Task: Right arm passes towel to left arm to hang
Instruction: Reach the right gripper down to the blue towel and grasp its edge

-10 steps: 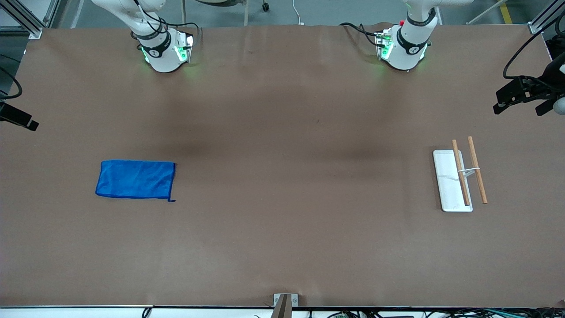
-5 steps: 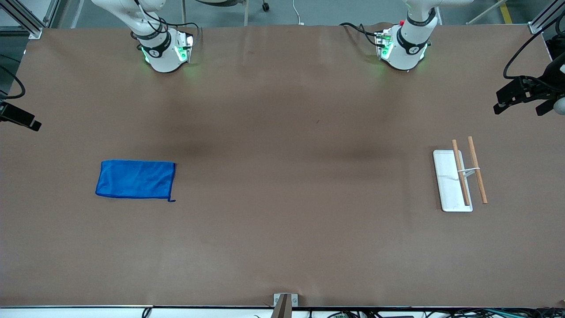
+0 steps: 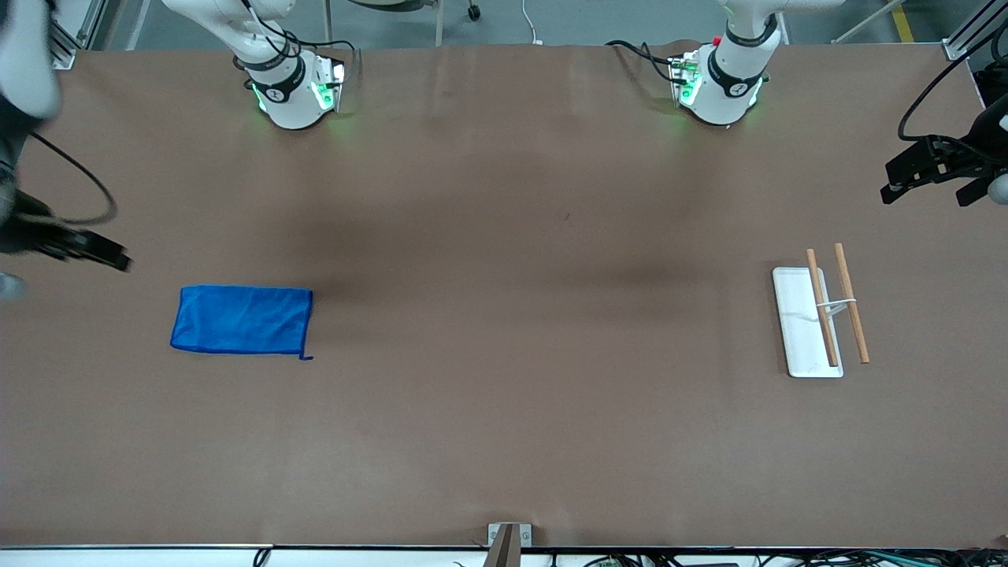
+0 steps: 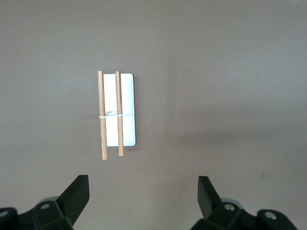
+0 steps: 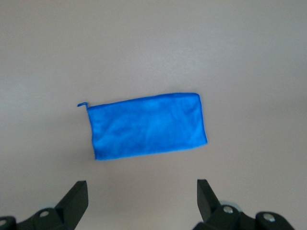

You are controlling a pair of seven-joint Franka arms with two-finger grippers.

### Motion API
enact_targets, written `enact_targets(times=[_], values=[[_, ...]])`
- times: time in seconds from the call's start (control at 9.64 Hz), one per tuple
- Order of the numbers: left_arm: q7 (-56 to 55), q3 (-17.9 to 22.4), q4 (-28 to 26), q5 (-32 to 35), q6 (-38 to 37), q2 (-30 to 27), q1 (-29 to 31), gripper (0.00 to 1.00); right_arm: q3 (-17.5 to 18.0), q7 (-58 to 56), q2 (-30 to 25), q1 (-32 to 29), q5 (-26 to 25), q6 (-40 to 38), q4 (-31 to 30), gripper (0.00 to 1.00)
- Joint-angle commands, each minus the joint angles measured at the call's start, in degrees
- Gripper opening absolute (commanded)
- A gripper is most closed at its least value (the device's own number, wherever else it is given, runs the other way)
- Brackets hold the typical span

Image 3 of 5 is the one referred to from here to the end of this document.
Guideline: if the blue microfibre towel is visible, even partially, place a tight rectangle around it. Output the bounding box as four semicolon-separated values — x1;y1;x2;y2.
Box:
170;285;314;361

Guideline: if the white towel rack base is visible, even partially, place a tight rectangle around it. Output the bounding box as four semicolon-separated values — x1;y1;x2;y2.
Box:
772;267;845;379

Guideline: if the black equipment beside table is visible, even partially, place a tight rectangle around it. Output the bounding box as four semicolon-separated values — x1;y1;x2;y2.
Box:
975;67;1008;107

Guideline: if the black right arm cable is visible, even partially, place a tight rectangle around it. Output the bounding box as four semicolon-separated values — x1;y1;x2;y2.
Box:
30;132;119;226

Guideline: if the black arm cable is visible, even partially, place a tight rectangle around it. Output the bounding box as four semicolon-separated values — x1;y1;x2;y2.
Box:
30;132;119;226
898;24;1008;144

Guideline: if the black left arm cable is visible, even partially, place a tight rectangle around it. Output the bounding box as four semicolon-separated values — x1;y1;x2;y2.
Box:
898;24;1008;144

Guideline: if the aluminium frame profile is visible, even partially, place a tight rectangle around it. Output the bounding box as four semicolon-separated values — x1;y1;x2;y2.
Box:
941;0;1008;61
47;0;108;70

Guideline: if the black left base cable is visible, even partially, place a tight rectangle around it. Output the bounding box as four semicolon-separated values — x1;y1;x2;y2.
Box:
605;39;680;84

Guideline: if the black base cable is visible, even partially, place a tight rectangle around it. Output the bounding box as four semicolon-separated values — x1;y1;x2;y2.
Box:
236;0;361;76
605;39;680;84

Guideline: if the black right base cable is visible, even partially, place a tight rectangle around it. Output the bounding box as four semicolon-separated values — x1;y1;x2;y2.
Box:
236;0;361;76

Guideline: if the metal table edge bracket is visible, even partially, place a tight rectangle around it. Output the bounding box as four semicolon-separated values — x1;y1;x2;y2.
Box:
487;523;532;567

